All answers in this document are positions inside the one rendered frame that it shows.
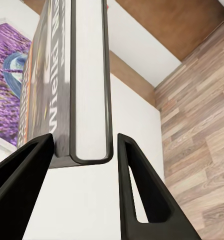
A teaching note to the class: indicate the painting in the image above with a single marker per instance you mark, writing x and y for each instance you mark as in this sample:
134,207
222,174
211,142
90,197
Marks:
14,48

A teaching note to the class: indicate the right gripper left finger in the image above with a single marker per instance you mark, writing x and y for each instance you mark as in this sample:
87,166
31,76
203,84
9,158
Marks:
21,177

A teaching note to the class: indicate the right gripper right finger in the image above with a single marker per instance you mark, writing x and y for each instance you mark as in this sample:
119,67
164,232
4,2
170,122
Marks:
166,219

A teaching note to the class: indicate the sliding door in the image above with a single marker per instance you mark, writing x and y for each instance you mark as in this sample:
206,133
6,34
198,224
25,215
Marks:
118,67
179,25

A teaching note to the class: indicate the hardback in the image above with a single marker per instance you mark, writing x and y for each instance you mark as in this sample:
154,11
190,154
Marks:
66,84

